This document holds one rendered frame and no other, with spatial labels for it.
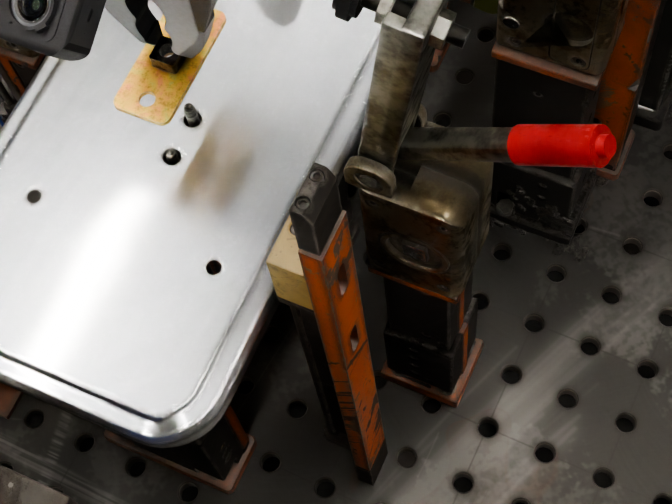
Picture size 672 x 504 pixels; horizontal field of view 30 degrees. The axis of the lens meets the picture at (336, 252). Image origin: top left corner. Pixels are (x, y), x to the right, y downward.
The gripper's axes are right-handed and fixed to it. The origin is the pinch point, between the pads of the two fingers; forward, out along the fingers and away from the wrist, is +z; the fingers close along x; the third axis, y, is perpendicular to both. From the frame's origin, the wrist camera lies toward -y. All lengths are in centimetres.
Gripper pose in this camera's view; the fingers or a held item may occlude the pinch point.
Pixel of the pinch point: (164, 45)
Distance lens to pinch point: 75.4
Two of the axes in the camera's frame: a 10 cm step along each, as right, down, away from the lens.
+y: 4.1, -8.4, 3.5
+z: 0.8, 4.1, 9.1
